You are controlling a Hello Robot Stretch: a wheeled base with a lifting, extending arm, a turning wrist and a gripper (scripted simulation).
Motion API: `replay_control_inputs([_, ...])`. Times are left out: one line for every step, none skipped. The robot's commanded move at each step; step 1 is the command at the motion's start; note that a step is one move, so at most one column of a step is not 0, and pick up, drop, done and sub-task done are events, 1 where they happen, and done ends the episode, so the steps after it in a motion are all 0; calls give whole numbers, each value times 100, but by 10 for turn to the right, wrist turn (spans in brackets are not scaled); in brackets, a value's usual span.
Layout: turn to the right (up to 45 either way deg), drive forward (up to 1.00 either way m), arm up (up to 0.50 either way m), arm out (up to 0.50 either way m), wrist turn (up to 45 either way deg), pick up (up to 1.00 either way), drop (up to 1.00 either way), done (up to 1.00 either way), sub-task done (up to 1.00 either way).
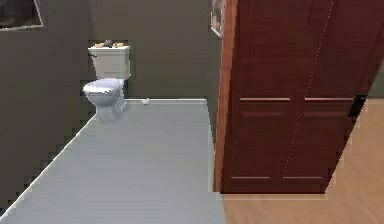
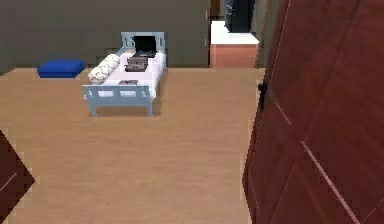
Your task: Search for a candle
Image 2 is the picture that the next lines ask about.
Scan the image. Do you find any pale blue bed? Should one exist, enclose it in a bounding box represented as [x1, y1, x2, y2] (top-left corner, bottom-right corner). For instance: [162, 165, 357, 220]
[81, 31, 168, 118]

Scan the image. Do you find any grey striped book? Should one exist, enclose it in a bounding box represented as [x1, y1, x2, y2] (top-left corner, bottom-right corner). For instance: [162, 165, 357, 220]
[124, 56, 149, 73]

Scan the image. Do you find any black laptop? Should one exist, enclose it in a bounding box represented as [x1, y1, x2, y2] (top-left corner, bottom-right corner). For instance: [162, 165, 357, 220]
[133, 35, 158, 59]

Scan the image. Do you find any white patterned pillow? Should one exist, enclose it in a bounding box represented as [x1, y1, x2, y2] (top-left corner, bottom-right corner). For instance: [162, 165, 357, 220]
[87, 53, 121, 85]

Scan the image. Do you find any black tall cabinet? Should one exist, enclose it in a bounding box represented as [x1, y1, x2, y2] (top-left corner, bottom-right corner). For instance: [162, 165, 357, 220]
[224, 0, 256, 34]

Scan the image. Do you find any red-brown room door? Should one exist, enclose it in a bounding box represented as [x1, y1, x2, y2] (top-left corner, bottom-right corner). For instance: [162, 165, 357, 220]
[242, 0, 384, 224]

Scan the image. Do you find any blue floor cushion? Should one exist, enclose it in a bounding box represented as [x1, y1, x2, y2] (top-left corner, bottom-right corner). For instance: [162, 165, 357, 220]
[36, 59, 86, 79]

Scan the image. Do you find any dark brown cupboard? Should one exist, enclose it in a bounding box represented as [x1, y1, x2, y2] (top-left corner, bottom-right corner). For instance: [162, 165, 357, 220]
[0, 129, 36, 223]

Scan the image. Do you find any black door handle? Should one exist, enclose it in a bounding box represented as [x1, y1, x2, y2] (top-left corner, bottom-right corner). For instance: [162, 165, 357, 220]
[257, 82, 268, 109]

